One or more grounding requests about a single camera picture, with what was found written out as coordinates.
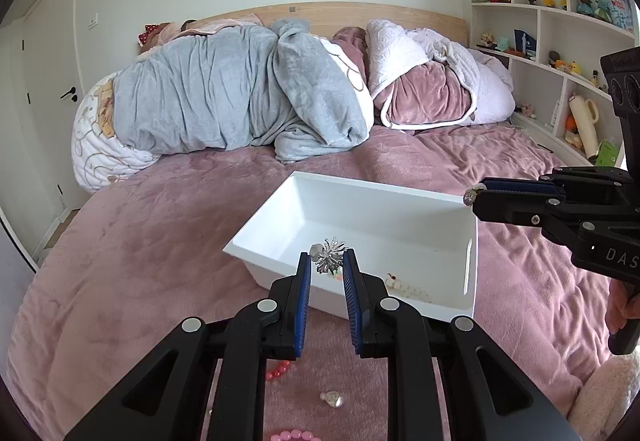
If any white cartoon bear duvet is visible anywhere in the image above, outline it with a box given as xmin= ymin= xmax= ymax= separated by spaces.
xmin=71 ymin=35 xmax=375 ymax=193

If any mauve pillow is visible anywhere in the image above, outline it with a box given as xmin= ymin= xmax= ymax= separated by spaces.
xmin=331 ymin=26 xmax=369 ymax=81

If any cream toy jug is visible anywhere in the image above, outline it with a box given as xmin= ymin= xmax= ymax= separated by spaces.
xmin=568 ymin=93 xmax=600 ymax=160

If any silver spiky brooch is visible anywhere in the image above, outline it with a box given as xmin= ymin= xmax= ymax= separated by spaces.
xmin=310 ymin=237 xmax=347 ymax=276

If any pink bead bracelet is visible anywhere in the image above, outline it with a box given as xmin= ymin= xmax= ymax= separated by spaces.
xmin=269 ymin=428 xmax=319 ymax=441

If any white plastic box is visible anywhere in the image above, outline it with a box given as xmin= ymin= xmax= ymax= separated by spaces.
xmin=222 ymin=171 xmax=480 ymax=324

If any white pearl bracelet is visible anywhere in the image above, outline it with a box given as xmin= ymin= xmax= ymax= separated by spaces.
xmin=384 ymin=272 xmax=434 ymax=305

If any white shelf unit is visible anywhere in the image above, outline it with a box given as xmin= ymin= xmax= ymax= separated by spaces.
xmin=461 ymin=0 xmax=640 ymax=172

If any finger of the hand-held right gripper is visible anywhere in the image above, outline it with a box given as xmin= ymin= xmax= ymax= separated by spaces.
xmin=472 ymin=190 xmax=563 ymax=228
xmin=477 ymin=177 xmax=568 ymax=198

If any red polka dot bow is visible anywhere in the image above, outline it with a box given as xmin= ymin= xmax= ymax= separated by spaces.
xmin=143 ymin=23 xmax=168 ymax=47

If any wooden headboard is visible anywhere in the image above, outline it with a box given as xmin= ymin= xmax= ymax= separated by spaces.
xmin=191 ymin=2 xmax=469 ymax=53

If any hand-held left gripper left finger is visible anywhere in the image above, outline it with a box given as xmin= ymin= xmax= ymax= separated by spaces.
xmin=62 ymin=251 xmax=313 ymax=441

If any pale pink plush cushion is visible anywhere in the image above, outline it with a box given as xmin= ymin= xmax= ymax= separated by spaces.
xmin=566 ymin=360 xmax=640 ymax=441

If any light pink pillow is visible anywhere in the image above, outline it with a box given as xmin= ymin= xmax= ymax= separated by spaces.
xmin=161 ymin=12 xmax=265 ymax=42

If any white door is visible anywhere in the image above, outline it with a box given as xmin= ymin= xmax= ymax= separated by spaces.
xmin=17 ymin=0 xmax=86 ymax=264

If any green box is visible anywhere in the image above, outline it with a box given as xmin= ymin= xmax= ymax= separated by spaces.
xmin=594 ymin=138 xmax=622 ymax=167

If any pink and white quilt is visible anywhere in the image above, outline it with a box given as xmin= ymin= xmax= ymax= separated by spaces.
xmin=364 ymin=18 xmax=517 ymax=131

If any red bead bracelet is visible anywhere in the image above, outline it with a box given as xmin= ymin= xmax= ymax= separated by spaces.
xmin=265 ymin=360 xmax=294 ymax=383

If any grey fleece blanket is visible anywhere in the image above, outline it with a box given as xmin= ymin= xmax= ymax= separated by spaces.
xmin=113 ymin=18 xmax=372 ymax=162

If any person's right hand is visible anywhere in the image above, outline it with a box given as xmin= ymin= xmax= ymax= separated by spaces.
xmin=604 ymin=279 xmax=640 ymax=338

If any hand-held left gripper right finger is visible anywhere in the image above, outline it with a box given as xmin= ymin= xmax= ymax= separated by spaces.
xmin=341 ymin=248 xmax=583 ymax=441

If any pink bed sheet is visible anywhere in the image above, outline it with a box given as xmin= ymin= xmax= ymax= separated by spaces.
xmin=4 ymin=124 xmax=628 ymax=441

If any clear crystal trinket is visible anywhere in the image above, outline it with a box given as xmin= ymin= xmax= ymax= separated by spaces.
xmin=319 ymin=389 xmax=346 ymax=410

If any printed picture box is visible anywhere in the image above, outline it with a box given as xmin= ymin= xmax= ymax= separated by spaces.
xmin=602 ymin=0 xmax=634 ymax=30

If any teal plush toy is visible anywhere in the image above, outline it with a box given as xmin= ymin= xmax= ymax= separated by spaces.
xmin=576 ymin=0 xmax=614 ymax=25

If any dark blue card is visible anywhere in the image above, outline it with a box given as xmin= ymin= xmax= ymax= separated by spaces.
xmin=512 ymin=28 xmax=539 ymax=60

